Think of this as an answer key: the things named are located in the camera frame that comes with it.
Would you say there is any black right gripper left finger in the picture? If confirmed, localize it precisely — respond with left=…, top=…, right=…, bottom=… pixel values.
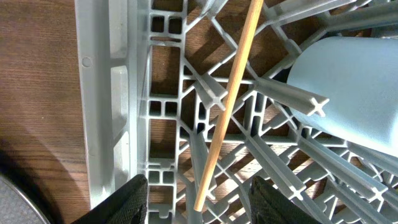
left=73, top=174, right=148, bottom=224

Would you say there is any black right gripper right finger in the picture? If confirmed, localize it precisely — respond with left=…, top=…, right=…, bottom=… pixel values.
left=249, top=175, right=319, bottom=224

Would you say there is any light blue cup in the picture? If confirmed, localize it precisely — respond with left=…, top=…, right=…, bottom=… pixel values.
left=287, top=37, right=397, bottom=156

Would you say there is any wooden chopstick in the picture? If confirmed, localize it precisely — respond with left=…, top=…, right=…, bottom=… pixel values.
left=193, top=0, right=264, bottom=212

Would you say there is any grey plastic dishwasher rack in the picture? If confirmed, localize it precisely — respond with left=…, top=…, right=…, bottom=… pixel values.
left=75, top=0, right=397, bottom=223

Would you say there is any round black tray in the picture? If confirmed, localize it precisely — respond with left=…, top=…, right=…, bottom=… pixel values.
left=1, top=174, right=50, bottom=224

